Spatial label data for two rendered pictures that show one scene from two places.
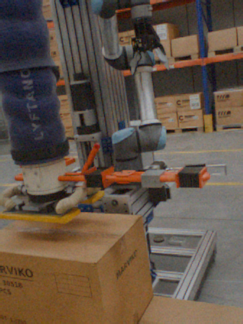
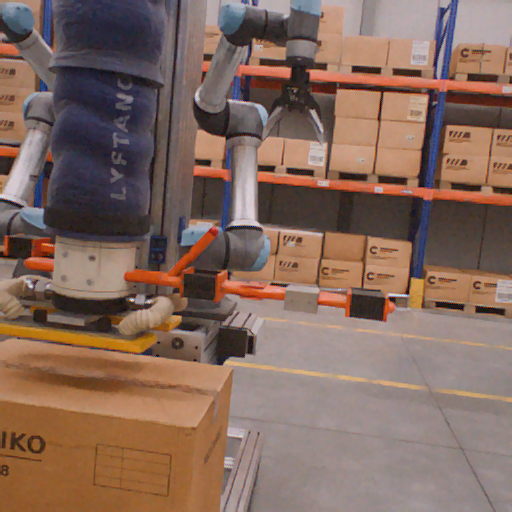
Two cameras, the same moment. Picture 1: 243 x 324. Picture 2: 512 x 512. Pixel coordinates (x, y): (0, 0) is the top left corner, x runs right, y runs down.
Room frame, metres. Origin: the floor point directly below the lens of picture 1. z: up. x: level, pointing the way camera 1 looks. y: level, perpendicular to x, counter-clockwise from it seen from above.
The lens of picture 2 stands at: (0.04, 0.45, 1.40)
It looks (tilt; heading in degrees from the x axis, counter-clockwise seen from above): 6 degrees down; 339
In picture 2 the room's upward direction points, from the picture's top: 6 degrees clockwise
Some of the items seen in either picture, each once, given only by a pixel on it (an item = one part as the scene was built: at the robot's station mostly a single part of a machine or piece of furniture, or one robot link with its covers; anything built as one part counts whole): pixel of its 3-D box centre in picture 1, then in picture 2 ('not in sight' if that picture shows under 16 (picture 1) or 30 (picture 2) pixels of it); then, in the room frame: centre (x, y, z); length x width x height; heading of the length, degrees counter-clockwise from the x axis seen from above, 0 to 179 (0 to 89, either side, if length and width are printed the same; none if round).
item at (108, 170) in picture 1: (99, 176); (204, 284); (1.29, 0.09, 1.18); 0.10 x 0.08 x 0.06; 151
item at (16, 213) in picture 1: (36, 210); (71, 325); (1.33, 0.35, 1.08); 0.34 x 0.10 x 0.05; 61
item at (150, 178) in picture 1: (153, 178); (301, 299); (1.19, -0.10, 1.18); 0.07 x 0.07 x 0.04; 61
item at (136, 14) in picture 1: (142, 13); (302, 53); (1.46, -0.16, 1.74); 0.08 x 0.08 x 0.05
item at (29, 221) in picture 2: not in sight; (38, 230); (2.00, 0.42, 1.20); 0.13 x 0.12 x 0.14; 49
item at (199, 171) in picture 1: (191, 177); (366, 304); (1.12, -0.22, 1.18); 0.08 x 0.07 x 0.05; 61
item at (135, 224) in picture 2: (40, 148); (98, 219); (1.41, 0.30, 1.30); 0.23 x 0.23 x 0.04
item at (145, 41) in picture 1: (143, 35); (297, 86); (1.46, -0.16, 1.66); 0.09 x 0.08 x 0.12; 153
